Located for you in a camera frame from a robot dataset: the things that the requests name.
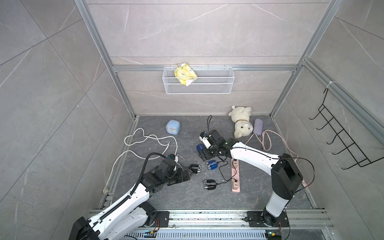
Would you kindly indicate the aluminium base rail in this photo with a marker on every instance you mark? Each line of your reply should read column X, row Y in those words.
column 227, row 225

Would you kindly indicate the cream teddy bear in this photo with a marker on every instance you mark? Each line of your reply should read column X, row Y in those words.
column 241, row 117

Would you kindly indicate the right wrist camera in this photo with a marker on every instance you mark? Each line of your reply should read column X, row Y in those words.
column 204, row 139

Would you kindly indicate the white wire mesh basket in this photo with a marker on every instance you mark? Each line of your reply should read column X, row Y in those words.
column 209, row 80

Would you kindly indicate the yellow wet wipes pack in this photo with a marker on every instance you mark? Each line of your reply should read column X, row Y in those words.
column 185, row 74

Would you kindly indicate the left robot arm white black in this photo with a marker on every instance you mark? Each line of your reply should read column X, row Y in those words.
column 132, row 210

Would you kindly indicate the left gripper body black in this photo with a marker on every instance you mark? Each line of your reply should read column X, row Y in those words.
column 178, row 177

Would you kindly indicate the black wall hook rack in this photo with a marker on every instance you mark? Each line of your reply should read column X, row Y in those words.
column 340, row 134

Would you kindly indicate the black shaver power plug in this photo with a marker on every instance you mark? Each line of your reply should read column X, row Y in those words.
column 210, row 184

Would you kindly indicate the lavender oval case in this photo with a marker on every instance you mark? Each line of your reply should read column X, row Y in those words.
column 258, row 127

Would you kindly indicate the light blue alarm clock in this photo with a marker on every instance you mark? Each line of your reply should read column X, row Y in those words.
column 173, row 127

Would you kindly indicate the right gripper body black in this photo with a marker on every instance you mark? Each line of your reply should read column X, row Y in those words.
column 213, row 150

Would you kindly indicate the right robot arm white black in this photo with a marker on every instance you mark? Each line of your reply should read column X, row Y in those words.
column 285, row 173

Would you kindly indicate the pink power strip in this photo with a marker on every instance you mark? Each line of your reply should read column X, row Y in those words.
column 235, row 169

